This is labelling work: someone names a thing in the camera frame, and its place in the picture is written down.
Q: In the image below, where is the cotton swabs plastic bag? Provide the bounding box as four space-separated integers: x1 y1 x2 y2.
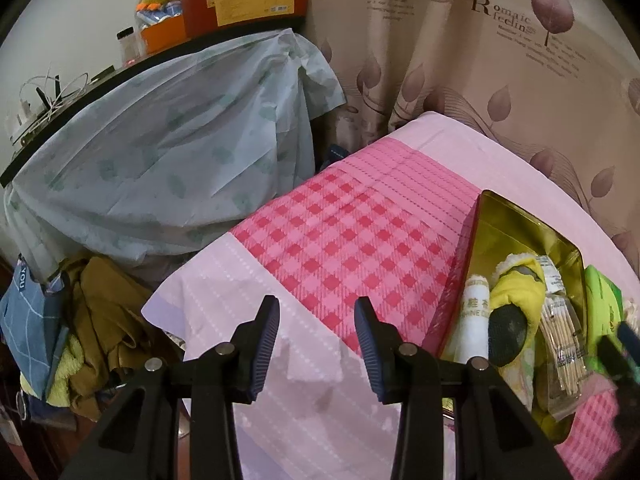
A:
535 294 589 422

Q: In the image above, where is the green tissue box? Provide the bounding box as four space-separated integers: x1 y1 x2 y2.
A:
584 264 625 375

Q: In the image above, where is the white printed sachet packet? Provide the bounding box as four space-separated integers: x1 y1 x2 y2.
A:
536 256 566 296

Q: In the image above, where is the white tube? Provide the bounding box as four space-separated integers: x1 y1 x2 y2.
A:
442 274 490 364

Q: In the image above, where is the pile of clothes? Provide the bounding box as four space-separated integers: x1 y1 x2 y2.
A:
1 254 180 422

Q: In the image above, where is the gold tin box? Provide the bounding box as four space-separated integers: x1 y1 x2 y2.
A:
434 188 589 446

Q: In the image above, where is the pink checkered tablecloth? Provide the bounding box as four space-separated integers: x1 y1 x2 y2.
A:
142 113 639 479

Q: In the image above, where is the grey green plastic cover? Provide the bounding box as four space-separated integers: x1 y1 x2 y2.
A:
1 29 345 282

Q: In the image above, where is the beige leaf print curtain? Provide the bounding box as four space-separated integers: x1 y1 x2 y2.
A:
305 0 639 266

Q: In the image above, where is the orange container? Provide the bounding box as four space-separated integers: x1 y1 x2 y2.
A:
140 15 188 55

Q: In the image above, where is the red yellow flat box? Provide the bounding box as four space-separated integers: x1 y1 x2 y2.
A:
181 0 308 39

